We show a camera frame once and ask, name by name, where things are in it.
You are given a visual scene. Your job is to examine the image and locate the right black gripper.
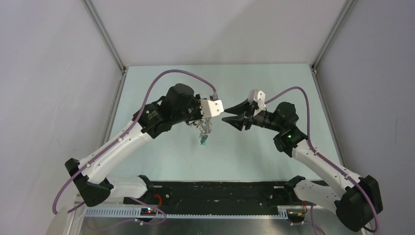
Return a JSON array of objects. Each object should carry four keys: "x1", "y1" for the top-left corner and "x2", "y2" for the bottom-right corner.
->
[{"x1": 221, "y1": 97, "x2": 283, "y2": 133}]

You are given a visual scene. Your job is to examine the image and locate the large metal keyring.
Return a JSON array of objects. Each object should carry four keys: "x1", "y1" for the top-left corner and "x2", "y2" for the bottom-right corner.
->
[{"x1": 187, "y1": 118, "x2": 212, "y2": 135}]

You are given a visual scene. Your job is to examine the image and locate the keys with tags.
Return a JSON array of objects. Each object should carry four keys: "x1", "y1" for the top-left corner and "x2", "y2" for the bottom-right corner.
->
[{"x1": 199, "y1": 133, "x2": 208, "y2": 145}]

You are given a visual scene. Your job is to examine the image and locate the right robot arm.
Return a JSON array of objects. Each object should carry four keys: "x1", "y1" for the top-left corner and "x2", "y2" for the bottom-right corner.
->
[{"x1": 222, "y1": 100, "x2": 383, "y2": 232}]

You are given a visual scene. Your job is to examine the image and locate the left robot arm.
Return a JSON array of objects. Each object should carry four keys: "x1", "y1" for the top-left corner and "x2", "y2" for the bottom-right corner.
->
[{"x1": 65, "y1": 84, "x2": 202, "y2": 207}]

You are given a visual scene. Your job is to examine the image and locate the left controller board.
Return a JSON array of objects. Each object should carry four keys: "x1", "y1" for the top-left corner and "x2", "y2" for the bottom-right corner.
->
[{"x1": 140, "y1": 208, "x2": 158, "y2": 216}]

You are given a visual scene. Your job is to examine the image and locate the controller board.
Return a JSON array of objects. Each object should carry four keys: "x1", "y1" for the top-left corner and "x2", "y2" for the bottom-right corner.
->
[
  {"x1": 288, "y1": 211, "x2": 307, "y2": 217},
  {"x1": 140, "y1": 208, "x2": 158, "y2": 216}
]

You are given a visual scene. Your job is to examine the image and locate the right controller board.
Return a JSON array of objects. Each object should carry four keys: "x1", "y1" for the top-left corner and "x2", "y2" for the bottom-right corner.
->
[{"x1": 288, "y1": 211, "x2": 307, "y2": 217}]

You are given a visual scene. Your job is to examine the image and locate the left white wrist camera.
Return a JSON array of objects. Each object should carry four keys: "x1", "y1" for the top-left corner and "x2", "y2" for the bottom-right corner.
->
[{"x1": 200, "y1": 99, "x2": 224, "y2": 118}]

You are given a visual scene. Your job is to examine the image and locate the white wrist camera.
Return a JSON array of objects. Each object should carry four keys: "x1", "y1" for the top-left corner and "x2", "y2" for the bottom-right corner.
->
[
  {"x1": 248, "y1": 89, "x2": 266, "y2": 116},
  {"x1": 200, "y1": 99, "x2": 224, "y2": 118}
]

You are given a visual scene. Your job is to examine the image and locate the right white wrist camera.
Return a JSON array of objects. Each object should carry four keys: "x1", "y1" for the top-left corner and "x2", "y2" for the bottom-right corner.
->
[{"x1": 248, "y1": 89, "x2": 266, "y2": 116}]

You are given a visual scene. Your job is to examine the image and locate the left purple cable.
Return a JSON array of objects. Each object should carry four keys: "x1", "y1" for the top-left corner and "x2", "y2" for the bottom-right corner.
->
[{"x1": 51, "y1": 69, "x2": 218, "y2": 215}]

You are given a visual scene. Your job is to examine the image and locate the purple cable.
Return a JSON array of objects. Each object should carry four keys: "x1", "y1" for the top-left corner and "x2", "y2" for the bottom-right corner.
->
[
  {"x1": 264, "y1": 86, "x2": 381, "y2": 234},
  {"x1": 51, "y1": 69, "x2": 218, "y2": 215}
]

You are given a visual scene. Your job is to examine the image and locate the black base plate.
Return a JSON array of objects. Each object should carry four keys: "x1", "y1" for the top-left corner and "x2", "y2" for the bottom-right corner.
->
[{"x1": 139, "y1": 181, "x2": 310, "y2": 215}]

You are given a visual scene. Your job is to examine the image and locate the slotted cable duct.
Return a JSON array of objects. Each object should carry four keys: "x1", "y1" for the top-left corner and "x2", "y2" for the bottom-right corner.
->
[{"x1": 84, "y1": 207, "x2": 288, "y2": 219}]

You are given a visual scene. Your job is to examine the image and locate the left aluminium frame post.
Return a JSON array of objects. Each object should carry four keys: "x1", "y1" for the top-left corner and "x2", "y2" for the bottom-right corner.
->
[{"x1": 81, "y1": 0, "x2": 127, "y2": 73}]

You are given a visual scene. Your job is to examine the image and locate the aluminium frame post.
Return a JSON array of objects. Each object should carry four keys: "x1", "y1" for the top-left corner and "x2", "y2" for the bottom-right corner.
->
[
  {"x1": 310, "y1": 0, "x2": 357, "y2": 73},
  {"x1": 81, "y1": 0, "x2": 127, "y2": 73}
]

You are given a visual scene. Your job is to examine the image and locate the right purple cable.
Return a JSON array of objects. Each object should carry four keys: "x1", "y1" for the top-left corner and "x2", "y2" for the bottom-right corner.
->
[{"x1": 264, "y1": 86, "x2": 381, "y2": 234}]

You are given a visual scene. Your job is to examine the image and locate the right aluminium frame post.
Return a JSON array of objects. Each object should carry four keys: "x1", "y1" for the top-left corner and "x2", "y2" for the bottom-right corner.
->
[{"x1": 310, "y1": 0, "x2": 357, "y2": 73}]

